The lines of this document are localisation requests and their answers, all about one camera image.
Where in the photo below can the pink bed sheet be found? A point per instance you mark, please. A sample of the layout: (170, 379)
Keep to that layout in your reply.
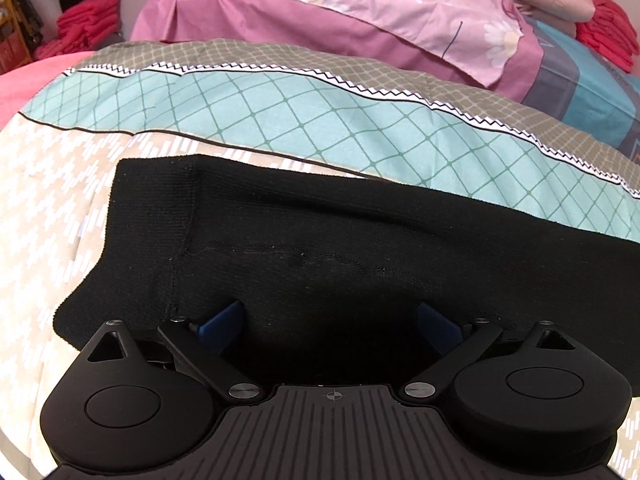
(30, 85)

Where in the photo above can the black pants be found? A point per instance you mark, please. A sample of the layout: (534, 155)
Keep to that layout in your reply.
(325, 240)

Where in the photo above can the stack of red clothes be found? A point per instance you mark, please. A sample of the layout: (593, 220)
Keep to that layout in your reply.
(82, 27)

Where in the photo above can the wooden shelf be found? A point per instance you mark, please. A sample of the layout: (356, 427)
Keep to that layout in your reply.
(17, 35)

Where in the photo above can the blue grey pillow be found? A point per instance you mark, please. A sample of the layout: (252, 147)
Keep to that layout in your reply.
(590, 85)

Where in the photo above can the patterned beige teal quilt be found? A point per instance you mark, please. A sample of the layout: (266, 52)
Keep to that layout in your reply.
(300, 105)

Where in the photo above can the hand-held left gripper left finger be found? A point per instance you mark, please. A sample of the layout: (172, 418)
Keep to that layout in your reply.
(220, 322)

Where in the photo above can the red folded cloth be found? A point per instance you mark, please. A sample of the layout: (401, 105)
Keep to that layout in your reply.
(610, 30)

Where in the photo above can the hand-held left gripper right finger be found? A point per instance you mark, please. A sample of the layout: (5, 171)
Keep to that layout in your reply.
(440, 327)

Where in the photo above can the pink floral pillow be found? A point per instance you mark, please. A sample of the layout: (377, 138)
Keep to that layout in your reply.
(300, 10)

